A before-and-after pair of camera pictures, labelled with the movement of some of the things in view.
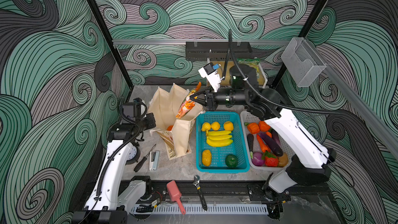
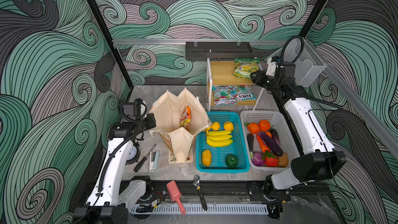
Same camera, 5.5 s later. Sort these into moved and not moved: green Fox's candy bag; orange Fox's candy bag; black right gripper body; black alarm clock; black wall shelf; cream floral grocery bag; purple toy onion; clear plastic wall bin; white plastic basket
Moved: black right gripper body; cream floral grocery bag; orange Fox's candy bag
Not moved: green Fox's candy bag; clear plastic wall bin; black alarm clock; white plastic basket; black wall shelf; purple toy onion
